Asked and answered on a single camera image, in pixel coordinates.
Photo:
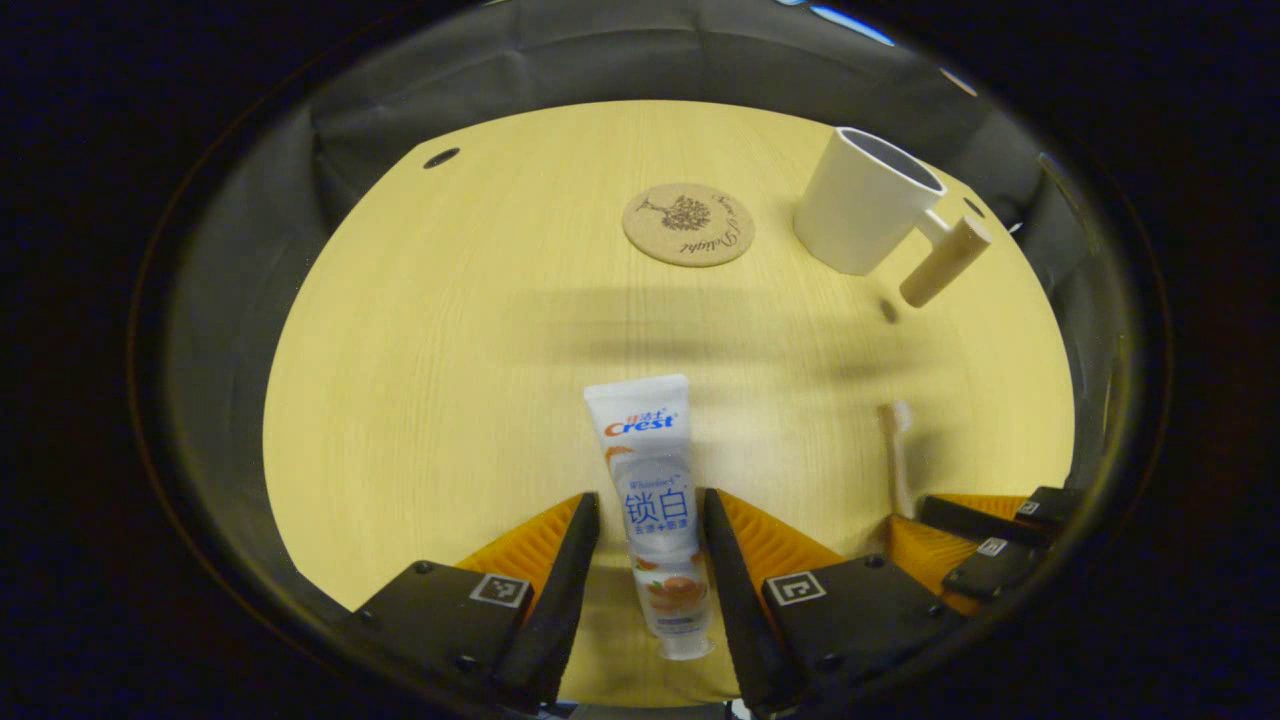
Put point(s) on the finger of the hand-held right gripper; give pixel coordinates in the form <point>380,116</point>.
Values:
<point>1000,575</point>
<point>980,522</point>

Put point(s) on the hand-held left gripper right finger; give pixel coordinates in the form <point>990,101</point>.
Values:
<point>735,620</point>

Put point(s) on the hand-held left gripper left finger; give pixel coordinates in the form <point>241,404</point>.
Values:
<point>560,610</point>

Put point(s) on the beige toothbrush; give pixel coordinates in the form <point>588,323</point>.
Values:
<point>898,450</point>

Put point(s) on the white toothpaste tube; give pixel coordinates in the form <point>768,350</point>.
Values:
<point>650,470</point>

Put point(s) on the round cork coaster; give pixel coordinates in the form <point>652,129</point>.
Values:
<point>688,224</point>

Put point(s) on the light wooden desktop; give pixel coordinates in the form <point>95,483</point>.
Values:
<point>450,350</point>

